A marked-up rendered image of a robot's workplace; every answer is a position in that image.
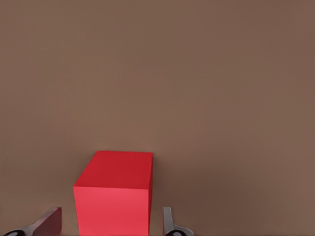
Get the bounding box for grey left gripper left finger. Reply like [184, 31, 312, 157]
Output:
[1, 206, 63, 236]

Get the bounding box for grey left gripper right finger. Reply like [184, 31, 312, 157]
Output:
[162, 206, 194, 236]

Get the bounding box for red wooden cube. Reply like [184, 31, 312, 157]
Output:
[73, 150, 154, 236]

